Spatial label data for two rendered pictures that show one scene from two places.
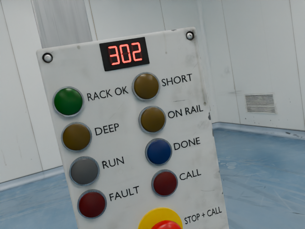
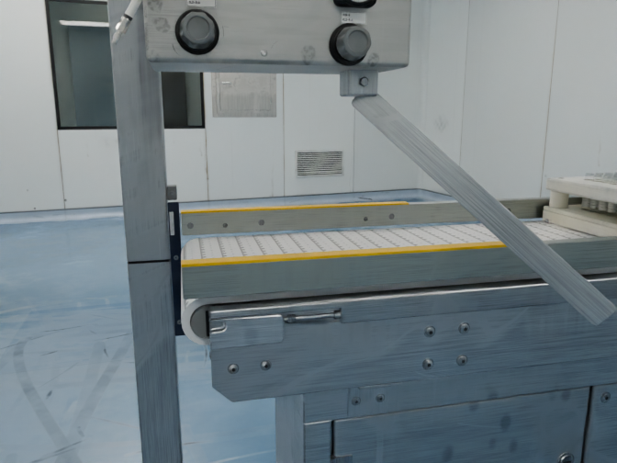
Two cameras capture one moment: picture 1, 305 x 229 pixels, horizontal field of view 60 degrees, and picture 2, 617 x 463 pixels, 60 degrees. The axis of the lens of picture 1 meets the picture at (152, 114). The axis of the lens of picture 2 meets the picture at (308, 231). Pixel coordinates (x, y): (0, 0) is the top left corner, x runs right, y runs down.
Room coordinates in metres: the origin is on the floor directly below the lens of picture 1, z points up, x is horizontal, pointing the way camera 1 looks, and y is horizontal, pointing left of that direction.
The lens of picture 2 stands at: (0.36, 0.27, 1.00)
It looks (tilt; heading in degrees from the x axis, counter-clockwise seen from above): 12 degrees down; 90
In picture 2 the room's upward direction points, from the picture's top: straight up
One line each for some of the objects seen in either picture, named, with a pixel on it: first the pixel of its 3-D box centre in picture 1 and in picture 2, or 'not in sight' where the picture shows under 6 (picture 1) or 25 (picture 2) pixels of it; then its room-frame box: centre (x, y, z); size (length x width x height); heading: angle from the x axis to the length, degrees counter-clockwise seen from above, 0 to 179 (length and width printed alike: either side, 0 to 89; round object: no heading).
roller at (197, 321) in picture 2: not in sight; (202, 281); (0.23, 0.88, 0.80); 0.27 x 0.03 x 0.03; 103
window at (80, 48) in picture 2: not in sight; (130, 67); (-1.37, 5.61, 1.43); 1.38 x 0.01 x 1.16; 21
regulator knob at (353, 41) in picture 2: not in sight; (353, 37); (0.40, 0.73, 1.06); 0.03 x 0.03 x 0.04; 13
